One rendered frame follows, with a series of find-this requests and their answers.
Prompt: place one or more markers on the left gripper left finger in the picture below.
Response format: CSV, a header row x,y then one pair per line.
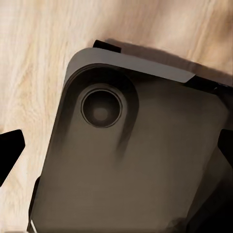
x,y
11,146

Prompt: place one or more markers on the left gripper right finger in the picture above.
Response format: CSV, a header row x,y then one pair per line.
x,y
225,144

